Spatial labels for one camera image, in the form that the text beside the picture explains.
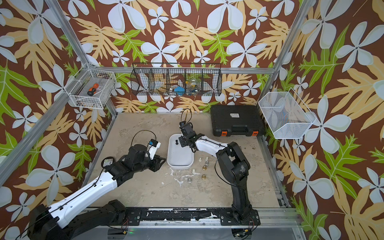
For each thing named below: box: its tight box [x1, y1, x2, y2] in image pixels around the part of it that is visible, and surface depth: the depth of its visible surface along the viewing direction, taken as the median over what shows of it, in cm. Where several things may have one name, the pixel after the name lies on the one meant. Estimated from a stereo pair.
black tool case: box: [210, 104, 265, 137], surface depth 109 cm
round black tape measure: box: [101, 156, 114, 168], surface depth 95 cm
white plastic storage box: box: [167, 133, 195, 169], surface depth 97 cm
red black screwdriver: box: [87, 83, 99, 96], surface depth 82 cm
